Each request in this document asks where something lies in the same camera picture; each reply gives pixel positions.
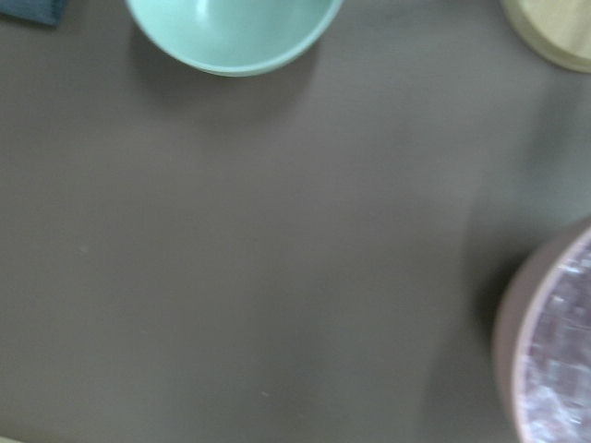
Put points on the green bowl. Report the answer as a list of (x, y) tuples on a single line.
[(234, 38)]

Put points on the grey folded cloth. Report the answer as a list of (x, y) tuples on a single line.
[(45, 12)]

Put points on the pink bowl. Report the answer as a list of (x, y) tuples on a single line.
[(519, 311)]

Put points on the clear ice cubes pile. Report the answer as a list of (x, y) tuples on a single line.
[(556, 400)]

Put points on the wooden mug tree stand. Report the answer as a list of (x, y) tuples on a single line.
[(558, 31)]

